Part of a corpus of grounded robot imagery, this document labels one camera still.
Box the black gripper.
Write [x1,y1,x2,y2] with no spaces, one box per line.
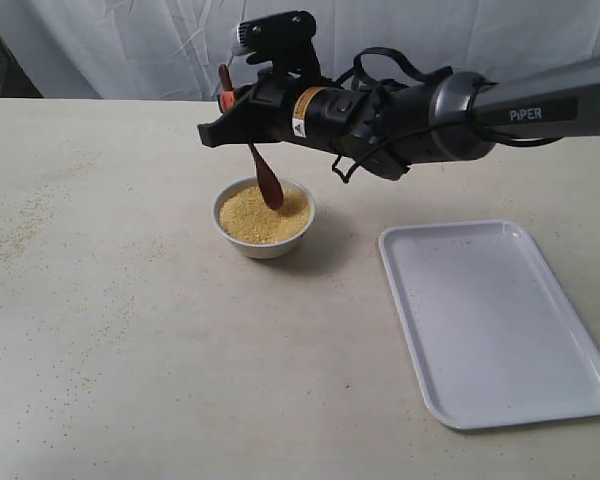
[198,70,380,155]

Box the brown wooden spoon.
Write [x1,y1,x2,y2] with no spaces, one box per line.
[218,64,284,211]

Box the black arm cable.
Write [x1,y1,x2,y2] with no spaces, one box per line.
[329,46,571,185]

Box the yellow-tan granular powder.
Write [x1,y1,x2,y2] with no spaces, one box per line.
[219,186,311,244]

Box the white plastic tray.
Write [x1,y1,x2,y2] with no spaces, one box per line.
[378,220,600,430]

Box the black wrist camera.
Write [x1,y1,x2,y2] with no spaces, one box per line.
[231,10,321,78]

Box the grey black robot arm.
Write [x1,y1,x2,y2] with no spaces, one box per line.
[198,47,600,181]

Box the white ceramic bowl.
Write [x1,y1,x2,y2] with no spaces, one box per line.
[212,178,316,260]

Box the white backdrop curtain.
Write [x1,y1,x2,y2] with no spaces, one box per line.
[0,1,600,100]

